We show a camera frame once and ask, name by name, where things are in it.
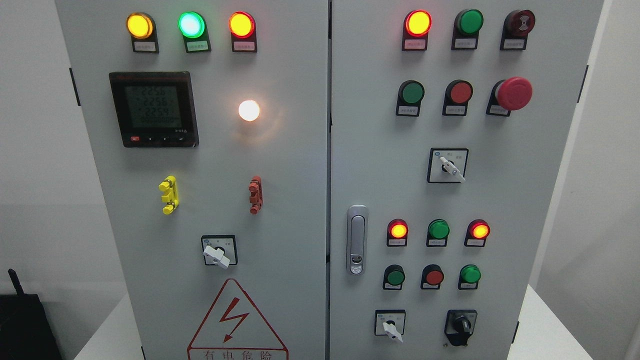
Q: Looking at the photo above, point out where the black knob selector switch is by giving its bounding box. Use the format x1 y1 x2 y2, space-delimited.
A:
444 309 478 347

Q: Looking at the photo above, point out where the red terminal connector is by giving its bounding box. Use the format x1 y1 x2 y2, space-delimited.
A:
247 175 263 215

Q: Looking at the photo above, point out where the red lit lamp lower left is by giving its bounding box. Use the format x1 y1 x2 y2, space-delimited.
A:
386 218 409 248

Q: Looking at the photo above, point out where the red lit lamp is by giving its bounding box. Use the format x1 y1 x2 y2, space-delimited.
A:
386 218 409 248
401 9 432 51

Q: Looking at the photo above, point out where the white lit indicator lamp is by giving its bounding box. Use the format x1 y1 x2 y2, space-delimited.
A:
237 99 261 122

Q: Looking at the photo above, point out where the green push button lower left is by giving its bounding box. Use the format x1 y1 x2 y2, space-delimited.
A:
382 264 406 291

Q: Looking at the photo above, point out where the green push button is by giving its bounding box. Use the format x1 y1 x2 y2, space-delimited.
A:
395 80 425 117
382 264 406 291

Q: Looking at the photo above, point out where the green push button upper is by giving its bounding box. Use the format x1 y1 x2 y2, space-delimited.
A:
395 80 425 117

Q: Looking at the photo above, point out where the grey left cabinet door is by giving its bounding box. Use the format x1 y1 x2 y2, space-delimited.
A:
55 0 329 360

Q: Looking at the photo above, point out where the grey cabinet door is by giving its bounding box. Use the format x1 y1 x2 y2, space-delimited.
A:
55 0 329 360
327 0 604 360

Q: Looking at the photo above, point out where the green lamp lower middle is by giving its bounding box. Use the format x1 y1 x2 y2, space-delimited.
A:
426 219 450 248

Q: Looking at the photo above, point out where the grey right cabinet door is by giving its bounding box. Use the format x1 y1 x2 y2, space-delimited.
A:
327 0 604 360

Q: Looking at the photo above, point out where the red push button lower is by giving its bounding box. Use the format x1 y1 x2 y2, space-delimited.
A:
420 264 444 290

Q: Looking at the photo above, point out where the red push button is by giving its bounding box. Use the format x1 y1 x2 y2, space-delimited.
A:
442 79 474 117
420 264 444 290

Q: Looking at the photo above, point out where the yellow terminal connector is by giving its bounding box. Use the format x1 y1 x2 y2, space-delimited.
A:
158 175 179 215

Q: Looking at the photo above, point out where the red push button upper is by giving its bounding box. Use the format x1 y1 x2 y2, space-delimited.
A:
442 79 474 117

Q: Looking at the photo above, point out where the red lamp lower right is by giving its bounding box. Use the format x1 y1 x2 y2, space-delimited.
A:
464 219 490 248

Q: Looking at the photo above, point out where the red electric warning triangle sticker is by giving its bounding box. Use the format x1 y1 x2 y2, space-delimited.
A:
187 278 290 360

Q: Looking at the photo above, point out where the red lit lamp left door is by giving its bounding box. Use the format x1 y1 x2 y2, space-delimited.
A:
228 11 258 53

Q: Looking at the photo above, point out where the green illuminated button lower right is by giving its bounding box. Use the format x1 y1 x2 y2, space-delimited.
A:
457 264 482 290

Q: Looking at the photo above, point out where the black digital power meter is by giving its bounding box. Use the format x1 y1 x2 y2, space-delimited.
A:
109 71 199 148

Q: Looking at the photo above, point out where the red lit lamp right top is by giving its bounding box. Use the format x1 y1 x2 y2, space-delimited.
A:
401 9 432 51

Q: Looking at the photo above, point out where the green lit indicator lamp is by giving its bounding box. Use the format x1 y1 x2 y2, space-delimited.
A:
177 11 211 54

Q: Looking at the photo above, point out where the red emergency stop mushroom button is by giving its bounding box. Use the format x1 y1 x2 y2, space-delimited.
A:
486 76 533 117

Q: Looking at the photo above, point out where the green unlit lamp right top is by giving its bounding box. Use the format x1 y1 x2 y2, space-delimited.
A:
451 8 484 51

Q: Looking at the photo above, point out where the yellow indicator lamp top left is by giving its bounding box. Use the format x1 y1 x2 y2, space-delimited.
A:
126 12 159 54

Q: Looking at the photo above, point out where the dark red buzzer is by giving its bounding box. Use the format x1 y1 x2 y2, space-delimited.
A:
500 9 536 51

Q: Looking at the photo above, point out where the black box with antenna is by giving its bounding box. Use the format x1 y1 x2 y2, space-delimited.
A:
0 268 62 360

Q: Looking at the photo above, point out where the silver door handle lock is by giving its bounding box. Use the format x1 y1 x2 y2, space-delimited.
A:
346 204 369 275

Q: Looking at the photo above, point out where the white selector switch left door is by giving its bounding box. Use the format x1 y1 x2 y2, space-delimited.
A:
200 234 238 269

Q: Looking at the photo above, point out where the white selector switch upper right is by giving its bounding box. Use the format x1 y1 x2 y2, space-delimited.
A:
427 147 469 183

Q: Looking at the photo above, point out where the white selector switch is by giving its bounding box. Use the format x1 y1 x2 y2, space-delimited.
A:
427 147 469 183
374 309 406 344

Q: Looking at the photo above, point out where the white selector switch bottom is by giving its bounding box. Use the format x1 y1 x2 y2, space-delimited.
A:
374 309 406 344

